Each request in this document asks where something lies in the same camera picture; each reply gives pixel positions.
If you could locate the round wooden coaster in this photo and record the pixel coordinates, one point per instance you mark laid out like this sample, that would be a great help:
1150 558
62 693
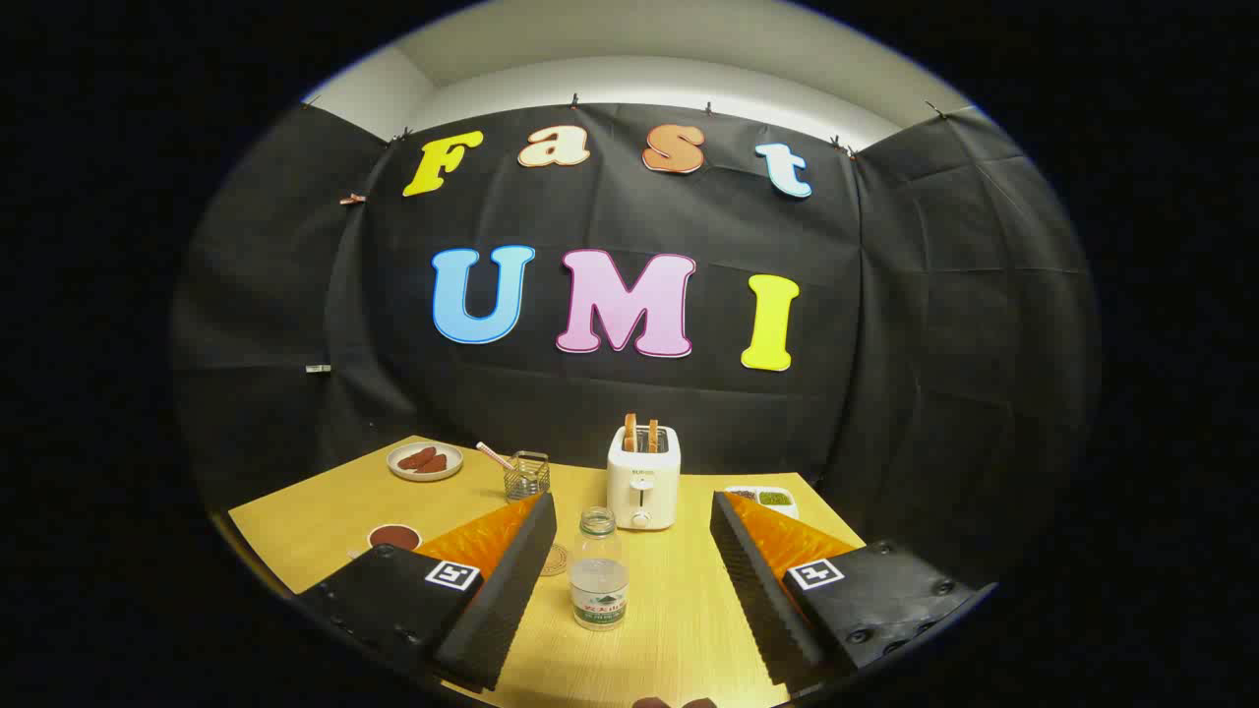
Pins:
558 560

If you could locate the red checked straw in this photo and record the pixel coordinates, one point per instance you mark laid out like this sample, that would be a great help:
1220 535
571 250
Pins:
492 454

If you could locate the brown sausage piece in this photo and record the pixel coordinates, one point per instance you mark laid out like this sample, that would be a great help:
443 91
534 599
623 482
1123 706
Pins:
417 457
433 464

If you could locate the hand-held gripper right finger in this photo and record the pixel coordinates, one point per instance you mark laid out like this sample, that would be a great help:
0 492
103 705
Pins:
762 600

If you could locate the wooden table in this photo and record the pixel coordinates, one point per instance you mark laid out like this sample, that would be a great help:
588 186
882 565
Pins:
669 629

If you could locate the toasted bread slice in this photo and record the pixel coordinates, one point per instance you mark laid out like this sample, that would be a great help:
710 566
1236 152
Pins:
629 433
652 436

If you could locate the clear plastic juice bottle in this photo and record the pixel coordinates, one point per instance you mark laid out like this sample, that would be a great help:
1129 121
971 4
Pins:
600 585

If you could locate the white toaster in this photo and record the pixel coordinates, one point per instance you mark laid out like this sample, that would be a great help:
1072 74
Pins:
641 487

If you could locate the black backdrop cloth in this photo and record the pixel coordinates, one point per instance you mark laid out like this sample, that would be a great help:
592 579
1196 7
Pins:
590 408

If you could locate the white round plate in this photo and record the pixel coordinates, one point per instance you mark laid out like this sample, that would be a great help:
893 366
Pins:
425 476

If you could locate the white divided grain dish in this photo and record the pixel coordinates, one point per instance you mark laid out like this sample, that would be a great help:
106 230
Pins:
777 500

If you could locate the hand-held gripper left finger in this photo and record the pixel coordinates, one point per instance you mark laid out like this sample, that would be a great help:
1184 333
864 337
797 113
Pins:
492 610

